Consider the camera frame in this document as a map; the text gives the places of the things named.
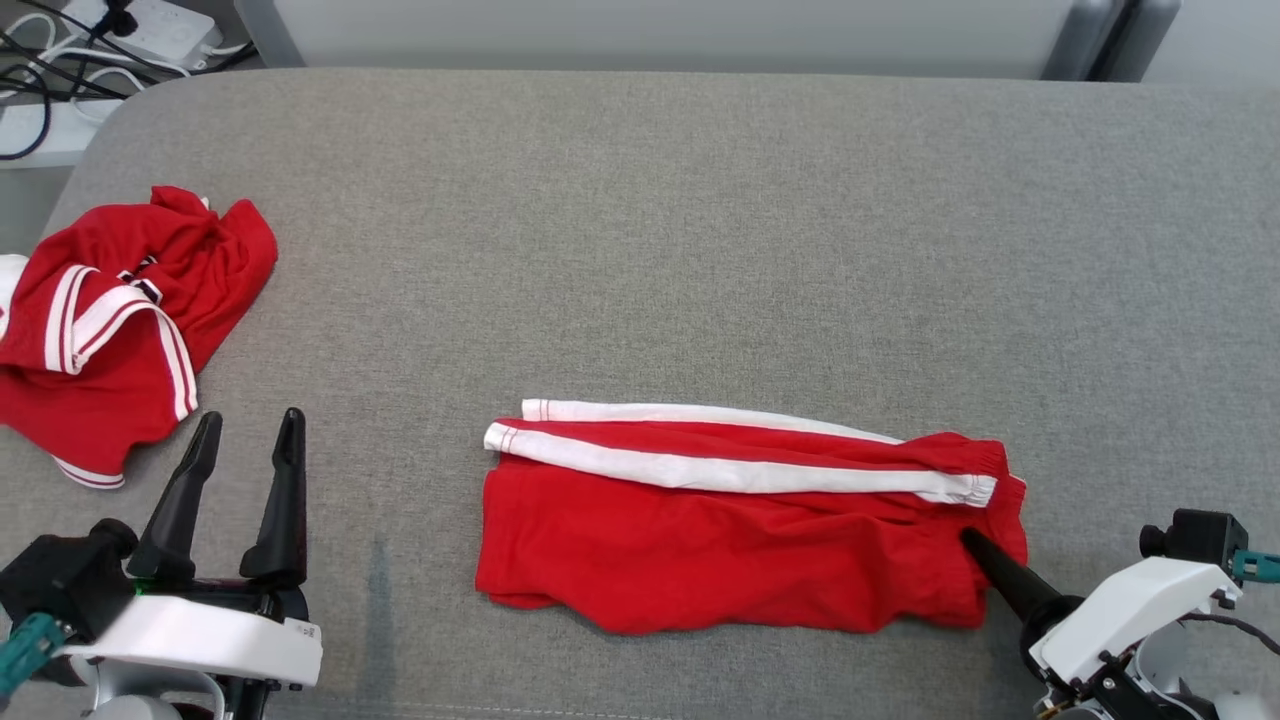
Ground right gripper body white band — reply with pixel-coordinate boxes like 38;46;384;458
1020;557;1246;693

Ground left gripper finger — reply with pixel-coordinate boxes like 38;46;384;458
239;406;309;589
127;410;224;588

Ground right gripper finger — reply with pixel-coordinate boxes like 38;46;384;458
960;528;1065;628

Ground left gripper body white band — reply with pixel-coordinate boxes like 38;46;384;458
60;575;324;691

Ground red basketball jersey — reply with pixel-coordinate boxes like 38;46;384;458
0;186;280;491

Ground red shorts with white stripes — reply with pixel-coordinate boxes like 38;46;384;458
475;398;1030;637

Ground white flat power strip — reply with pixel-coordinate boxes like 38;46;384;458
0;95;127;171

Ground grey partition foot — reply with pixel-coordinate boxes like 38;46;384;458
235;0;307;69

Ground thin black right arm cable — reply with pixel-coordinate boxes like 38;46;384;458
1180;612;1280;657

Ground teal left camera connector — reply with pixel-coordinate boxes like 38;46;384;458
0;612;67;701

